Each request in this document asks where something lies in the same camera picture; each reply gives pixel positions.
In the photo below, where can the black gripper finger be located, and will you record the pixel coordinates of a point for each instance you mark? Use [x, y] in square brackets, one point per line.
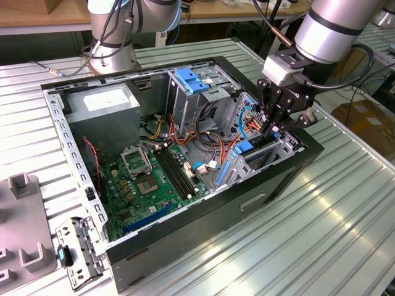
[304, 121]
[262, 95]

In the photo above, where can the hard disk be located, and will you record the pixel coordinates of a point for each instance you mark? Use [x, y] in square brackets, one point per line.
[243, 147]

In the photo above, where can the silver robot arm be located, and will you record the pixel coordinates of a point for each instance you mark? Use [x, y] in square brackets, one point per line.
[333, 27]

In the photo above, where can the silver disk bay cage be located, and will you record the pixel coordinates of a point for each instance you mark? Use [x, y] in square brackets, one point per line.
[243, 172]

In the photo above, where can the cardboard box with labels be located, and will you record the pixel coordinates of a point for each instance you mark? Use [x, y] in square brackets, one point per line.
[364, 123]

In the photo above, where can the blue plastic cage latch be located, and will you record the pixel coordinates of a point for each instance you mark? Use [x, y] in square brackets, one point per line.
[191, 81]

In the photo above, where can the silver optical drive cage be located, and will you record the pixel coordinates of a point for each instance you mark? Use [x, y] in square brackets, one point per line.
[185, 108]

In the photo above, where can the slatted metal side table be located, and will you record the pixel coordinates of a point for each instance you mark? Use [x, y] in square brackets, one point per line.
[379, 46]

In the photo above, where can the black RAM slot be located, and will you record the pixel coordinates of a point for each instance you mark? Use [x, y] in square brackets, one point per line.
[179, 171]
[175, 173]
[170, 174]
[183, 169]

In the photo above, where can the CPU socket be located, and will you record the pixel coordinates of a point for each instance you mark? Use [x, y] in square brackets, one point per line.
[147, 186]

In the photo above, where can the black open PC case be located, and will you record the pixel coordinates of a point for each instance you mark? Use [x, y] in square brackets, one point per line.
[185, 234]

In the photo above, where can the grey power supply box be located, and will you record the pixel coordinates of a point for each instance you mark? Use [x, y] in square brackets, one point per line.
[102, 123]

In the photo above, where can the green motherboard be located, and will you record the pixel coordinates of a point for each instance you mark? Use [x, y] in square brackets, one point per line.
[145, 212]

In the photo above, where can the blue expansion slot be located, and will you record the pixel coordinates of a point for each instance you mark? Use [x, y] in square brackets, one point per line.
[148, 219]

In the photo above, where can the plain brown cardboard box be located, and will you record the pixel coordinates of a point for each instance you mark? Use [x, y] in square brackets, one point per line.
[54, 4]

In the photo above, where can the hinged metal card retainer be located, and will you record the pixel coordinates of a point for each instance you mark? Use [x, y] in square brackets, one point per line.
[77, 246]

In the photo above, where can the wooden desk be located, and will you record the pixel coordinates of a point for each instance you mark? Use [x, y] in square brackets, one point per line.
[31, 15]

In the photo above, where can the grey parts rack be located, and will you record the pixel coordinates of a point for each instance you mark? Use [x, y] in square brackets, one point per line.
[24, 222]

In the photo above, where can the pale grey camera box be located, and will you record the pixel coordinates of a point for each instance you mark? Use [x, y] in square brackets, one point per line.
[277, 69]

